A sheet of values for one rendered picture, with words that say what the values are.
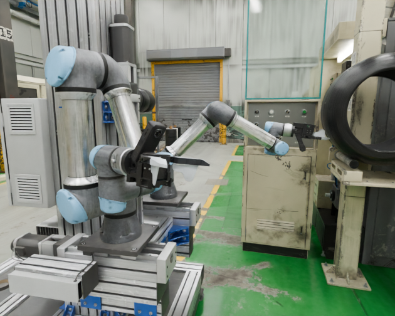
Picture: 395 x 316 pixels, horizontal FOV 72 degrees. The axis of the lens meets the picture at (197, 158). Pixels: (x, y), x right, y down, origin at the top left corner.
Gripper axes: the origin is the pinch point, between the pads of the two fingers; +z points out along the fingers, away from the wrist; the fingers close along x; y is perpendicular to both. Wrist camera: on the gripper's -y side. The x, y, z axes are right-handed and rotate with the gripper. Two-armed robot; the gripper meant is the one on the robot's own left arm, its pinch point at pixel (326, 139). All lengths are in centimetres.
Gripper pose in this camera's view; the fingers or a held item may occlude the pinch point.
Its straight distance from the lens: 173.0
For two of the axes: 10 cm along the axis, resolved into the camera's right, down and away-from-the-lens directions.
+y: 1.2, -9.7, -2.0
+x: 2.7, -1.6, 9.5
